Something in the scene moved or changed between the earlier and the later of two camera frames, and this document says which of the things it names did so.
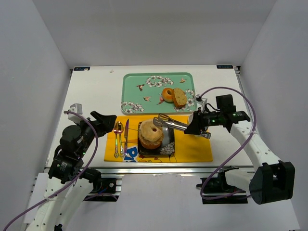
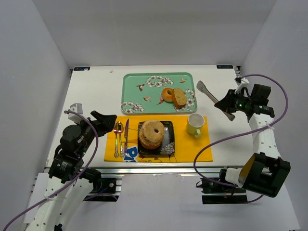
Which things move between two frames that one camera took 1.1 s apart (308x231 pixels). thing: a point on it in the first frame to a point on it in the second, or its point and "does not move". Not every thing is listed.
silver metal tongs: x=164 y=121 to x=200 y=86
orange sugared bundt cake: x=149 y=144 does not move
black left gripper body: x=96 y=126 does not move
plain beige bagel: x=150 y=131 does not move
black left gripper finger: x=106 y=122 does not move
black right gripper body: x=199 y=121 to x=231 y=100
